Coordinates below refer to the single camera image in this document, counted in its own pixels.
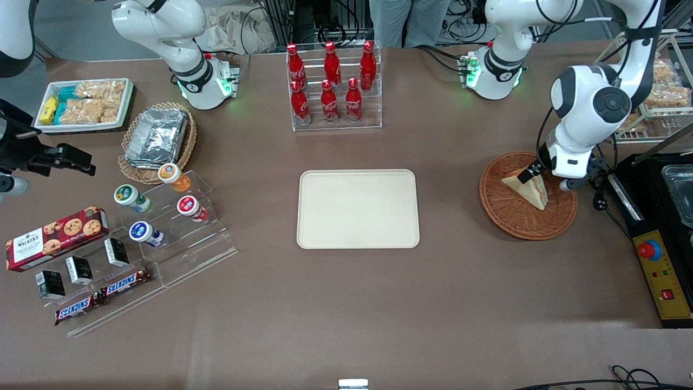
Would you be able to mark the yellow control panel box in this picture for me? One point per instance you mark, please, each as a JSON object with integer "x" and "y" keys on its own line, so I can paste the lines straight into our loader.
{"x": 666, "y": 271}

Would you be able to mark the Snickers chocolate bar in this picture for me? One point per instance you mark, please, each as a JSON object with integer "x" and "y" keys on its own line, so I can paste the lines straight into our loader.
{"x": 77, "y": 309}
{"x": 125, "y": 283}

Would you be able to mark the red cola bottle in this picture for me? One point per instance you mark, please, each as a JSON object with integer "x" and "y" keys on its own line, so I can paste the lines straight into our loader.
{"x": 295, "y": 67}
{"x": 353, "y": 102}
{"x": 332, "y": 66}
{"x": 329, "y": 104}
{"x": 300, "y": 105}
{"x": 368, "y": 65}

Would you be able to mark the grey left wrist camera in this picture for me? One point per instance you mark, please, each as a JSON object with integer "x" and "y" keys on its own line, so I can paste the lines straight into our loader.
{"x": 574, "y": 183}

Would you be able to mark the triangular sandwich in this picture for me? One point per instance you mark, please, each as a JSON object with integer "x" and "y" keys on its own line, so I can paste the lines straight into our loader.
{"x": 528, "y": 192}

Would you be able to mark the stacked aluminium foil containers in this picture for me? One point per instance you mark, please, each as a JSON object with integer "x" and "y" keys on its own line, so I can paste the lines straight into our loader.
{"x": 157, "y": 135}

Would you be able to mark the small white metal bracket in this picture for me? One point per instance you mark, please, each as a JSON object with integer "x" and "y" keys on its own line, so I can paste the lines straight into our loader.
{"x": 353, "y": 384}

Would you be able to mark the light tan wicker basket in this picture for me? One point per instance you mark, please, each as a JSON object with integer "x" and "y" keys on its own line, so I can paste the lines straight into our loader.
{"x": 130, "y": 172}

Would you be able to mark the cream plastic serving tray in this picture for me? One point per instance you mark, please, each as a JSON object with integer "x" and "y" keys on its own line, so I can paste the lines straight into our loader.
{"x": 357, "y": 208}

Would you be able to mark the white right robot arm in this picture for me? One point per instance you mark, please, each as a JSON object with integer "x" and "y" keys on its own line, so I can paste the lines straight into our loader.
{"x": 162, "y": 21}

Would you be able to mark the brown wicker basket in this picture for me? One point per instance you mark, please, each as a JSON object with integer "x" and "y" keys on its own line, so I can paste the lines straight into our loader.
{"x": 509, "y": 216}

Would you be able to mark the small black carton box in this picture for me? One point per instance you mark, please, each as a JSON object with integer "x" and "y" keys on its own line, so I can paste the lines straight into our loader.
{"x": 79, "y": 271}
{"x": 50, "y": 285}
{"x": 116, "y": 252}

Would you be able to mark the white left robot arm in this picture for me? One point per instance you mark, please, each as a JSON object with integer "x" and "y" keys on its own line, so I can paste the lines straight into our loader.
{"x": 574, "y": 135}

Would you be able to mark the bagged rice cracker snack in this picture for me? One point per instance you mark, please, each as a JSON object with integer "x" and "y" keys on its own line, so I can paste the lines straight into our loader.
{"x": 666, "y": 96}
{"x": 632, "y": 123}
{"x": 100, "y": 89}
{"x": 89, "y": 111}
{"x": 663, "y": 70}

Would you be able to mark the red Walkers shortbread box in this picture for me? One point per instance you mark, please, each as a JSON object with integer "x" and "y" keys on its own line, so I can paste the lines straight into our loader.
{"x": 54, "y": 238}

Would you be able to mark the white rectangular snack tray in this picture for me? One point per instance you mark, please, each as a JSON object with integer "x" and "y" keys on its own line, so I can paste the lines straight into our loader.
{"x": 127, "y": 100}

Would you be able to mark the black tabletop appliance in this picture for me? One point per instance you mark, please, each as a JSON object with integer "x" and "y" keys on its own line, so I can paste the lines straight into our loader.
{"x": 649, "y": 200}

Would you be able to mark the red yoghurt bottle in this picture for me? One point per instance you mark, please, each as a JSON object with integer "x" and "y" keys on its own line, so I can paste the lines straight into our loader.
{"x": 187, "y": 206}

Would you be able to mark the yellow snack packet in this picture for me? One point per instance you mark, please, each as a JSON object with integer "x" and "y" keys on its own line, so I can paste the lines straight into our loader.
{"x": 48, "y": 110}

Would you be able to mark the crumpled beige bag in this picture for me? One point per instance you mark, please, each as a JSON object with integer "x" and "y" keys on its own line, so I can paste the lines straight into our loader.
{"x": 233, "y": 30}

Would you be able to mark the person legs in jeans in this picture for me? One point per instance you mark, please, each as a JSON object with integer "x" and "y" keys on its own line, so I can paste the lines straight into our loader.
{"x": 409, "y": 21}

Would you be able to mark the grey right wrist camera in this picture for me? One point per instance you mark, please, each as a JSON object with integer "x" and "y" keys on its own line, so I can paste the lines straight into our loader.
{"x": 13, "y": 186}

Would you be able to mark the clear rectangular pan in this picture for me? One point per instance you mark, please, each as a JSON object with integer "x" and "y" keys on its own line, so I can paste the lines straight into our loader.
{"x": 679, "y": 195}

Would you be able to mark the orange yoghurt bottle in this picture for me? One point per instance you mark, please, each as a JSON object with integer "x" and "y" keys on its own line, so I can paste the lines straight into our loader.
{"x": 169, "y": 173}

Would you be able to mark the teal snack packet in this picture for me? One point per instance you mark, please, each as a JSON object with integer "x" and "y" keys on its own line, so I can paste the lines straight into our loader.
{"x": 59, "y": 114}
{"x": 66, "y": 95}

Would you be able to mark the clear acrylic stepped display stand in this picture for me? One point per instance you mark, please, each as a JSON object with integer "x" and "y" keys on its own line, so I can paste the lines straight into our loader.
{"x": 184, "y": 254}

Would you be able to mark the blue yoghurt bottle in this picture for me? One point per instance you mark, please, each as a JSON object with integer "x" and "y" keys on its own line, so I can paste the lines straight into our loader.
{"x": 141, "y": 232}

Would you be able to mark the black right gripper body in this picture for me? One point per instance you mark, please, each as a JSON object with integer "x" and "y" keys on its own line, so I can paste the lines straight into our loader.
{"x": 20, "y": 152}

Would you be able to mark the grey metal bar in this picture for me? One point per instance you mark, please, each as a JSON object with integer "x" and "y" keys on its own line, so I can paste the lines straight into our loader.
{"x": 663, "y": 145}

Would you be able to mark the green yoghurt bottle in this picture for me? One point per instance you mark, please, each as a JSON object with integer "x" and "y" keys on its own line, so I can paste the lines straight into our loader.
{"x": 125, "y": 195}

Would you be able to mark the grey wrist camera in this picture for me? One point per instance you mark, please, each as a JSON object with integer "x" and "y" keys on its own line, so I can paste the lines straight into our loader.
{"x": 574, "y": 183}
{"x": 13, "y": 186}

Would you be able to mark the clear acrylic bottle rack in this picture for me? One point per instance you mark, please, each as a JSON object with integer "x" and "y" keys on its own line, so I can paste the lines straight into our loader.
{"x": 373, "y": 108}

